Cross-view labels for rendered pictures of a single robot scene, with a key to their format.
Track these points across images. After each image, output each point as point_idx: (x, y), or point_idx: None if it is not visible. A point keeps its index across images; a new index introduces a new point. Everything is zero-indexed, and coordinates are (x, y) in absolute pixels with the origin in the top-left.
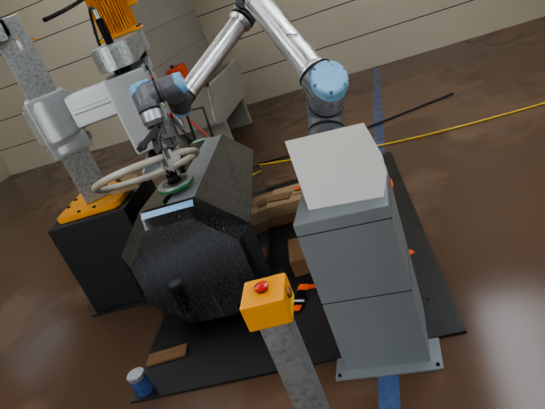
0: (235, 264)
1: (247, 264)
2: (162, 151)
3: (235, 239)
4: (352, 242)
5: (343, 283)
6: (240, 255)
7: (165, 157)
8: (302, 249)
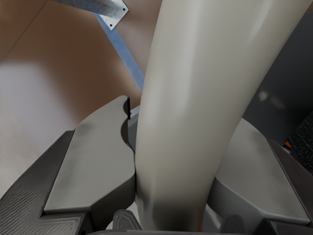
0: (312, 144)
1: (294, 148)
2: (83, 205)
3: (310, 169)
4: None
5: (130, 121)
6: (304, 155)
7: (84, 144)
8: (128, 126)
